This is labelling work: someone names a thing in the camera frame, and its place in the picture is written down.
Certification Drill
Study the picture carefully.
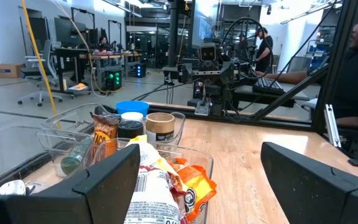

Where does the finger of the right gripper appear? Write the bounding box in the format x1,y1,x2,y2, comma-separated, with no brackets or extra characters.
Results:
219,61,239,85
177,63,193,84

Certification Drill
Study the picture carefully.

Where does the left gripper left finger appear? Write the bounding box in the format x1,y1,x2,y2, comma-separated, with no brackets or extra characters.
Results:
0,142,141,224

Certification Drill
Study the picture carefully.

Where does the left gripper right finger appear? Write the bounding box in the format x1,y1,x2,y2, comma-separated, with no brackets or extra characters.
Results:
260,141,358,224

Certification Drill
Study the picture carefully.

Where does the green lid spice jar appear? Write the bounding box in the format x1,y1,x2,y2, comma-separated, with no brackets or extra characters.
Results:
59,136,93,177

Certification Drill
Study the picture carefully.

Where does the ramen noodle packet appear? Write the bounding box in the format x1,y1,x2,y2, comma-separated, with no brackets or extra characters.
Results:
124,134,185,224

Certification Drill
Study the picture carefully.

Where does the tan lid spice jar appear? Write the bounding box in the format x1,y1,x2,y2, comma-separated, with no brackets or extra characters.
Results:
145,112,177,143

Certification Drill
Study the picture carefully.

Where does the brown taco seasoning packet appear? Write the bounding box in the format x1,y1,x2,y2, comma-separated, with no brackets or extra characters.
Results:
89,112,121,158

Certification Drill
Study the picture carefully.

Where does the white lid spice jar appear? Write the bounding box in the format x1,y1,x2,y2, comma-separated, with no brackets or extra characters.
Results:
120,111,145,124

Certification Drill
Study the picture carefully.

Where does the black lid spice jar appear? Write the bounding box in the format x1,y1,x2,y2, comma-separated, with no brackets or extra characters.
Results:
117,120,145,140

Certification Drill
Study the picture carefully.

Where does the silver metal spoon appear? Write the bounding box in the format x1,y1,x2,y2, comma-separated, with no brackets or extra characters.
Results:
0,179,27,197

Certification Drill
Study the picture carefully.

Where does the orange snack packet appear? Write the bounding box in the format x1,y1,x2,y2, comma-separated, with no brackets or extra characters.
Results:
166,157,218,222

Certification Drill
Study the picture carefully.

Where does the person's forearm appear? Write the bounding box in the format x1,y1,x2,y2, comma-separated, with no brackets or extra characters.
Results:
261,70,323,85
336,116,358,130

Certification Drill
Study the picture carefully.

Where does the backlit black keyboard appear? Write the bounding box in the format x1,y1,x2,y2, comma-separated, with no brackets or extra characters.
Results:
252,77,285,96

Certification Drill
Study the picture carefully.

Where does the black column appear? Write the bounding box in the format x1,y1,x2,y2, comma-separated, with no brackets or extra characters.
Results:
168,0,180,68

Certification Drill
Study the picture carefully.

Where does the computer with blue lights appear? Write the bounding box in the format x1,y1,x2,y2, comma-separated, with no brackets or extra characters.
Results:
135,63,147,78

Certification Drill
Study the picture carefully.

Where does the blue plastic bowl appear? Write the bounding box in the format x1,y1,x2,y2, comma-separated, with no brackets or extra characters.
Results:
116,100,150,118

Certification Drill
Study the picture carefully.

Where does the dark grey desk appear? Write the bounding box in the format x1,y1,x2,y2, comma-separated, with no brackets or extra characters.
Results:
233,83,310,109

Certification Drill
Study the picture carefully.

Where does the silver aluminium bar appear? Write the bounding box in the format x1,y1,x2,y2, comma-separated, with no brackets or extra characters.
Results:
323,104,342,149

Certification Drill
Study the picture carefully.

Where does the computer with green lights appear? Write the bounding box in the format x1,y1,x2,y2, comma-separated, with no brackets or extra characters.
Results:
103,70,123,91

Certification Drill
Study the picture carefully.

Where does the wooden workbench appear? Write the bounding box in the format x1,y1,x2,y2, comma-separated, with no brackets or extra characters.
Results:
79,52,142,91

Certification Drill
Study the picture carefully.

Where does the clear plastic bin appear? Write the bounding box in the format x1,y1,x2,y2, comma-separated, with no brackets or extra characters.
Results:
35,102,186,180
0,124,94,195
89,138,214,224

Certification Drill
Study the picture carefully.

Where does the shelf with blue bins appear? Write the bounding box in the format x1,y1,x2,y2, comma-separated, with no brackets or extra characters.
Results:
306,30,332,71

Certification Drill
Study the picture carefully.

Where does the black office desk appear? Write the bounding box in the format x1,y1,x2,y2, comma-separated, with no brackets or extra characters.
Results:
53,46,90,94

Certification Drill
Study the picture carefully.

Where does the black computer monitor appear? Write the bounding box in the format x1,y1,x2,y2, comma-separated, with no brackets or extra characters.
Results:
53,17,90,49

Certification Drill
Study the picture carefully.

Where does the grey office chair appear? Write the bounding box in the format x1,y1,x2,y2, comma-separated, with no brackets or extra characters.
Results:
17,39,64,108

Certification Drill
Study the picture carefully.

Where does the cardboard box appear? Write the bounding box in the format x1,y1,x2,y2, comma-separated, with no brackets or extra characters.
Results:
0,63,24,79

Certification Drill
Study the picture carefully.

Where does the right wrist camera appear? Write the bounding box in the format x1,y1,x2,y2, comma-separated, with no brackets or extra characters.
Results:
198,42,218,63

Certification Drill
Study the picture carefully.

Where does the yellow cable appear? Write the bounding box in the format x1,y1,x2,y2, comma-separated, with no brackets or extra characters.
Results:
20,0,62,130

